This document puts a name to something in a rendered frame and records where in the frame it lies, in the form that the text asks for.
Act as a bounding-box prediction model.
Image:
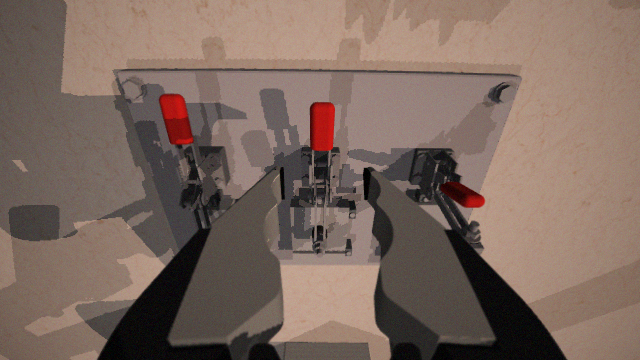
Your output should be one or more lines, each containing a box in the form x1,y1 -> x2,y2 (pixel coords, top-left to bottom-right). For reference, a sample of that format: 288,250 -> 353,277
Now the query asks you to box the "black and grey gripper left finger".
97,166 -> 285,360

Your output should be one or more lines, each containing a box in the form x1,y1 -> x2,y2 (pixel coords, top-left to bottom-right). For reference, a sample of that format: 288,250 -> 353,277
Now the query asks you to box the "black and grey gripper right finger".
363,167 -> 567,360

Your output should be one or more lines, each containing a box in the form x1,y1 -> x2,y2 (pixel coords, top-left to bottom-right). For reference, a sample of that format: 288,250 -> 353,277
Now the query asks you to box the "toggle clamp with red handle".
159,94 -> 231,231
301,102 -> 340,258

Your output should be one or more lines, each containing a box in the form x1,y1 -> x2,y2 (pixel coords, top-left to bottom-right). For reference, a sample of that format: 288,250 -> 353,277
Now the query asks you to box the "grey toggle clamp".
409,148 -> 485,255

